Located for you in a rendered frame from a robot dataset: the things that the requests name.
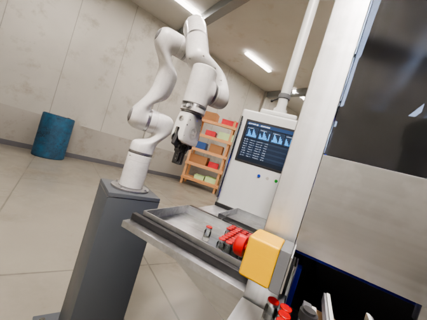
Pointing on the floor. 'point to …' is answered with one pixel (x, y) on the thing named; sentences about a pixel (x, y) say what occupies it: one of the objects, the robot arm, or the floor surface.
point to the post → (312, 128)
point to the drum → (53, 136)
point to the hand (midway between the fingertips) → (178, 158)
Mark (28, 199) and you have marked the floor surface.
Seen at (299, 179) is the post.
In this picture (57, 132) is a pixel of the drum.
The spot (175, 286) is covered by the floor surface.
